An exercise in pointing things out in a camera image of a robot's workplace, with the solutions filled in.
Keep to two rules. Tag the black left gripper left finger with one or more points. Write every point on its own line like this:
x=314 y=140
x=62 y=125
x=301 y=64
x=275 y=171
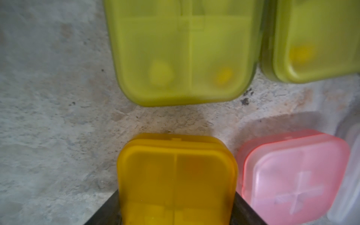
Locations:
x=108 y=213

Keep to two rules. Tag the green pillbox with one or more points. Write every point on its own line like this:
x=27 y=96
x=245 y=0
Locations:
x=307 y=41
x=169 y=53

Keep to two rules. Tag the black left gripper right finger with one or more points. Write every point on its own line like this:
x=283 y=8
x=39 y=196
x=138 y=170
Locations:
x=243 y=214

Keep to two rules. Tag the pink pillbox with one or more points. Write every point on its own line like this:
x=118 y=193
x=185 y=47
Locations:
x=291 y=178

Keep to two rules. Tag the clear pillbox white tray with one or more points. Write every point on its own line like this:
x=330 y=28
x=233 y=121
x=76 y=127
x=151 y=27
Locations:
x=346 y=207

